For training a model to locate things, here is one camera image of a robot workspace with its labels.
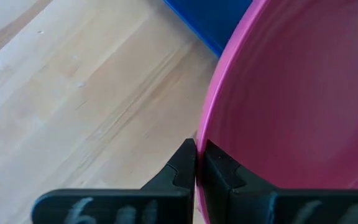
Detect pink plastic plate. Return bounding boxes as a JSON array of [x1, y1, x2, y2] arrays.
[[196, 0, 358, 224]]

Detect blue plastic tray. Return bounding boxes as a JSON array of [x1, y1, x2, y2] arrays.
[[163, 0, 254, 58]]

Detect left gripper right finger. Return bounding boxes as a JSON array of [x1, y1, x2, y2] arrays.
[[198, 139, 358, 224]]

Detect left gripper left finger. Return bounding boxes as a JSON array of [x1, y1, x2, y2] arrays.
[[31, 138, 198, 224]]

